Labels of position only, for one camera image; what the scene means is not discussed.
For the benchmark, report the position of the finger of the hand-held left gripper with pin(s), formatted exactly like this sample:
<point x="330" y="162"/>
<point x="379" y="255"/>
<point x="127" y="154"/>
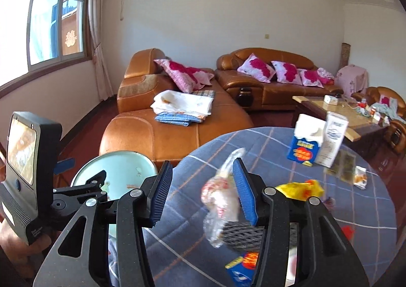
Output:
<point x="73" y="195"/>
<point x="63" y="166"/>

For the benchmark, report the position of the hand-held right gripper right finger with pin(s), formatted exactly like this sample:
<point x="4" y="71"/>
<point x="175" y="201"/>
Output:
<point x="245" y="191"/>

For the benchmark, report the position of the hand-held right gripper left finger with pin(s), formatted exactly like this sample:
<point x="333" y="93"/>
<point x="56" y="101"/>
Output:
<point x="160" y="191"/>

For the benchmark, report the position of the clear red print plastic bag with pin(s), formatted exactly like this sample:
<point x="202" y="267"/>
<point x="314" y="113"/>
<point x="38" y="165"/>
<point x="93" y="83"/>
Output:
<point x="219" y="198"/>

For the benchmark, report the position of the blue plaid tablecloth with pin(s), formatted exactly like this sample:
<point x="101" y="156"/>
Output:
<point x="269" y="153"/>

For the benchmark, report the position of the yellow crumpled wrapper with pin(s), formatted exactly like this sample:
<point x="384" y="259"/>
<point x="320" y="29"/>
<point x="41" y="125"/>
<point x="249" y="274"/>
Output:
<point x="298" y="190"/>

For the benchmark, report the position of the brown leather chaise sofa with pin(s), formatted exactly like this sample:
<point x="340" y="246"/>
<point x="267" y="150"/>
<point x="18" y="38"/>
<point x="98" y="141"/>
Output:
<point x="177" y="138"/>

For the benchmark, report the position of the blue milk carton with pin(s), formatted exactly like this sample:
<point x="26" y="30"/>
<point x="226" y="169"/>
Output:
<point x="303" y="150"/>

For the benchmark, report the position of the blue plaid folded cloth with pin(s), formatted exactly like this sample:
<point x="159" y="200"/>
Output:
<point x="177" y="119"/>

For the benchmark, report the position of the blue red snack packet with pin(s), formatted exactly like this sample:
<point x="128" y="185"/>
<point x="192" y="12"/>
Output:
<point x="242" y="268"/>

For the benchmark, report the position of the white folded cloth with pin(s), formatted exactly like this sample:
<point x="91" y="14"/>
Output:
<point x="184" y="103"/>

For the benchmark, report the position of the dark green packet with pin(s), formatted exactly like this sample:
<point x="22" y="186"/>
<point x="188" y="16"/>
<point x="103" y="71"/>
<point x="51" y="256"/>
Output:
<point x="333" y="163"/>
<point x="348" y="168"/>

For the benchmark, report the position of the brown leather three-seat sofa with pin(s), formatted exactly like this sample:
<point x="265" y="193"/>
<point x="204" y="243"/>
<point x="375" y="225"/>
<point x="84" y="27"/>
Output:
<point x="253" y="93"/>

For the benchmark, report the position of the white milk carton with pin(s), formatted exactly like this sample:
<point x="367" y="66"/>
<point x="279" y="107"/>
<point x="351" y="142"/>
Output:
<point x="333" y="141"/>

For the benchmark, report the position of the checked folded cloth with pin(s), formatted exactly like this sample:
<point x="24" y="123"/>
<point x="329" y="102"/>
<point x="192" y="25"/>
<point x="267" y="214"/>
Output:
<point x="204" y="93"/>

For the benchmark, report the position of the red wrapper scrap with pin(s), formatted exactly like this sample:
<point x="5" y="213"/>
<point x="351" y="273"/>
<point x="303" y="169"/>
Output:
<point x="349" y="233"/>

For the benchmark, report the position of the wooden coffee table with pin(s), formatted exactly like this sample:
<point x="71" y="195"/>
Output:
<point x="320" y="107"/>

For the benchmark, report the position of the small white orange packet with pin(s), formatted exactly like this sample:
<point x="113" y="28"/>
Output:
<point x="361" y="177"/>

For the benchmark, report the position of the pink floral pillow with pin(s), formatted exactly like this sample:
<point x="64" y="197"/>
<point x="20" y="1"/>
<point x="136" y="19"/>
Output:
<point x="255" y="67"/>
<point x="177" y="74"/>
<point x="310" y="77"/>
<point x="287" y="73"/>
<point x="203" y="76"/>
<point x="386" y="100"/>

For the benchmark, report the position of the small white box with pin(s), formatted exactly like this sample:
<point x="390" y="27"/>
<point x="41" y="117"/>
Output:
<point x="330" y="100"/>

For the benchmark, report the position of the cream curtain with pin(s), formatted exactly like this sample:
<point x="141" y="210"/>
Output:
<point x="100" y="46"/>

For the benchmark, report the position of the gold window decal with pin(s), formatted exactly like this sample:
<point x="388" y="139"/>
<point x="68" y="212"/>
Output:
<point x="71" y="39"/>

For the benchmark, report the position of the folded pink blanket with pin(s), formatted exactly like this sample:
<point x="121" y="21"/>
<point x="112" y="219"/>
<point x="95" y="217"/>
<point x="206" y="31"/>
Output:
<point x="326" y="76"/>

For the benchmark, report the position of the window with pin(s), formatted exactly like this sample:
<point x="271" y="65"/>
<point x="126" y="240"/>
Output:
<point x="44" y="20"/>

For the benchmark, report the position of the pink floral cloth cover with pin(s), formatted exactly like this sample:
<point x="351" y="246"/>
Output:
<point x="352" y="79"/>

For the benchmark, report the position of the light teal cloth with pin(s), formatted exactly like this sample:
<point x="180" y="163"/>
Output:
<point x="385" y="111"/>

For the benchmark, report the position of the brown leather armchair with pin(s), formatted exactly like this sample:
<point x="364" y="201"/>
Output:
<point x="398" y="128"/>

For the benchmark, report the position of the rolled patterned mat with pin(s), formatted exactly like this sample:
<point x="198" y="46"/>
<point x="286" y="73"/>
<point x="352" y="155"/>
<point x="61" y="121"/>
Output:
<point x="345" y="55"/>

